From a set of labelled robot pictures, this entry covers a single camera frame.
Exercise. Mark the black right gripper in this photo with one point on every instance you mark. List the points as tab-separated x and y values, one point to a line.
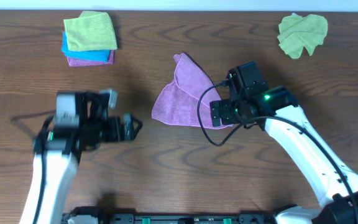
225	119

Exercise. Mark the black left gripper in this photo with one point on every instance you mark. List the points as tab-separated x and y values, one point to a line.
119	130

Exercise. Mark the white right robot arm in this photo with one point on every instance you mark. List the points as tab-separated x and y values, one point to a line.
278	113

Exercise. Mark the purple microfiber cloth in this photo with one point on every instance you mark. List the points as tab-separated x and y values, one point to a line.
181	102

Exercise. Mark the crumpled lime green cloth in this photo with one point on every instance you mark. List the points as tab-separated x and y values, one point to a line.
298	33

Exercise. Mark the folded purple cloth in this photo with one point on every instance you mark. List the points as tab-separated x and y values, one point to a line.
75	62

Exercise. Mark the folded blue cloth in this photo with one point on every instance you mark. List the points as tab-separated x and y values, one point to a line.
91	55

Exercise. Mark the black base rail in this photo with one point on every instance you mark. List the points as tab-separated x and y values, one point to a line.
100	215

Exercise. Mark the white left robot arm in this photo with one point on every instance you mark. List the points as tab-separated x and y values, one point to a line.
57	153

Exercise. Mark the folded lime green cloth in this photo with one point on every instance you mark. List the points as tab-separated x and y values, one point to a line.
92	30

